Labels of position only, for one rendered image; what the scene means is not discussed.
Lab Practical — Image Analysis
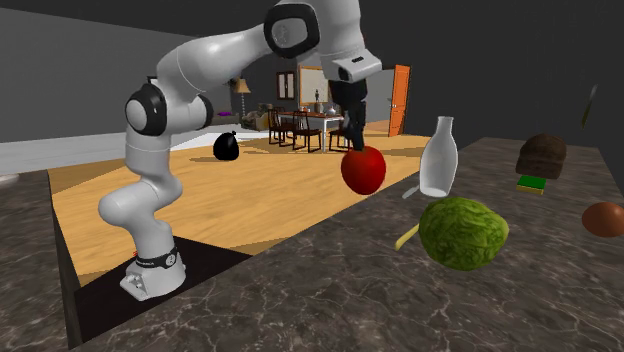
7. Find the brown egg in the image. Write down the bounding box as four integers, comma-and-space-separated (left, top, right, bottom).
581, 201, 624, 239

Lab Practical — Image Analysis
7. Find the red apple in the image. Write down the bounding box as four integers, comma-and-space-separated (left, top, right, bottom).
340, 145, 388, 197

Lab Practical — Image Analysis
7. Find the brown bread loaf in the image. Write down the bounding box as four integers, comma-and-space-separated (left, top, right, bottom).
515, 133, 568, 181

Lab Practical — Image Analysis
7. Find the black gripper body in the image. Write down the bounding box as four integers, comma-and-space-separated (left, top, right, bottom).
328, 78, 370, 117

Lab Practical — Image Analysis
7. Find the green lettuce head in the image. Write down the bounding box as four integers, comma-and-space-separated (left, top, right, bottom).
418, 196, 511, 272

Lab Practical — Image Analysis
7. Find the wood framed window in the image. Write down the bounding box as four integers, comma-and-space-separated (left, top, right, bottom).
297, 65, 331, 108

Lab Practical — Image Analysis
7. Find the white bottle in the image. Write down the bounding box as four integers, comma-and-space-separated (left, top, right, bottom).
419, 115, 460, 199

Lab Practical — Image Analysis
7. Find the black robot stand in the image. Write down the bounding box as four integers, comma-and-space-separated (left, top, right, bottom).
72, 235, 255, 345

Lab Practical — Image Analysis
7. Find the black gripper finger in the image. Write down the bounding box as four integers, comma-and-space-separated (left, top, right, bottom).
342, 101, 368, 152

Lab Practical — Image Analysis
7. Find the green and yellow sponge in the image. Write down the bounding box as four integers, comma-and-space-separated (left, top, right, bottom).
516, 174, 548, 196

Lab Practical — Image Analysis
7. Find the dark wooden chair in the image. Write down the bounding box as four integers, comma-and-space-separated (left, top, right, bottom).
266, 107, 295, 147
291, 110, 323, 154
327, 127, 353, 153

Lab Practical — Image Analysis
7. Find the pale yellow utensil handle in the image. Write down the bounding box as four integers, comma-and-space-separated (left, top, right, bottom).
394, 223, 421, 253

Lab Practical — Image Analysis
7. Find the dining table with tableware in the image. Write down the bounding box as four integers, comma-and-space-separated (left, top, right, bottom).
277, 89, 348, 154

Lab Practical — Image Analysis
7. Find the orange door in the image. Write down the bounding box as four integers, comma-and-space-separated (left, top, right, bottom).
387, 64, 412, 139

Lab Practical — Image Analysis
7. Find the black bag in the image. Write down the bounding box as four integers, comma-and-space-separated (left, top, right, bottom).
212, 130, 241, 163

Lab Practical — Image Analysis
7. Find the grey slender knife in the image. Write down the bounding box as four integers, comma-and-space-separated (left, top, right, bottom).
580, 83, 600, 130

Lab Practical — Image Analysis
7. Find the floor lamp with beige shade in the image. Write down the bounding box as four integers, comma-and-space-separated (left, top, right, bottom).
230, 77, 253, 119

